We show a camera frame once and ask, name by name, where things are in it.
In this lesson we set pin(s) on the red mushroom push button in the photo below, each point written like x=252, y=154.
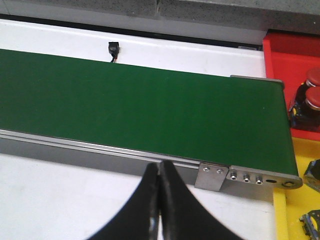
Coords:
x=304, y=111
x=312, y=80

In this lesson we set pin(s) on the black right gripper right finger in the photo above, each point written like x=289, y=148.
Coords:
x=183, y=217

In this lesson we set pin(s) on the yellow mushroom push button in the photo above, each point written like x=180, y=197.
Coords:
x=311, y=224
x=311, y=175

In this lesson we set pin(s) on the yellow plastic tray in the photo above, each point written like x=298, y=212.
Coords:
x=290, y=205

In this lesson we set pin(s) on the small black sensor block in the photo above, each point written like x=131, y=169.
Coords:
x=114, y=49

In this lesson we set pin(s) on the grey stone counter slab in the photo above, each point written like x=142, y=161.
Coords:
x=302, y=16

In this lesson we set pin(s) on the green conveyor belt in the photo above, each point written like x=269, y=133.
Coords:
x=219, y=132

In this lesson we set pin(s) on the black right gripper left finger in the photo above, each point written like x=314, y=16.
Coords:
x=138, y=219

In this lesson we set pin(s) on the red plastic tray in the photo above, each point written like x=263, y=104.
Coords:
x=288, y=57

